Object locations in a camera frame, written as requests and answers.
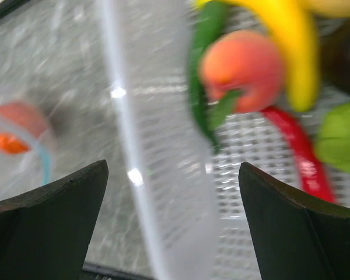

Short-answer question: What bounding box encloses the red chili pepper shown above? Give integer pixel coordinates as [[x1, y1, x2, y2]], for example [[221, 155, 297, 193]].
[[261, 106, 336, 203]]

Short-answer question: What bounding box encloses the yellow toy banana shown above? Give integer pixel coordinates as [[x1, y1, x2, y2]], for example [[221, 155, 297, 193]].
[[195, 1, 320, 111]]

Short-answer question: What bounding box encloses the green chili pepper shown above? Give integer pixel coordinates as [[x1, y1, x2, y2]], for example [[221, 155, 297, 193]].
[[187, 1, 229, 154]]

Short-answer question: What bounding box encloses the toy peach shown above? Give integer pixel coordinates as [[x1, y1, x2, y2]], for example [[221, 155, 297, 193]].
[[198, 30, 285, 113]]

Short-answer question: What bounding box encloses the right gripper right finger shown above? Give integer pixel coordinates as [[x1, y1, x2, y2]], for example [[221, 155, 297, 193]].
[[239, 162, 350, 279]]

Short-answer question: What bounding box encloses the green toy fruit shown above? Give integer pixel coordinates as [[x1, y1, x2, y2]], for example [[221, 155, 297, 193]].
[[314, 101, 350, 174]]

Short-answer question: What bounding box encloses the orange toy pumpkin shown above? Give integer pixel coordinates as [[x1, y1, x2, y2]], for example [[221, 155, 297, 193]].
[[0, 100, 50, 155]]

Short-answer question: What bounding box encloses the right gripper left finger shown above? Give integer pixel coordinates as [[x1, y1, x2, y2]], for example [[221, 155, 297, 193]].
[[0, 160, 109, 279]]

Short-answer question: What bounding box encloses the clear zip top bag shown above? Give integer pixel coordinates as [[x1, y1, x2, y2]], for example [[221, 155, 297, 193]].
[[0, 86, 55, 201]]

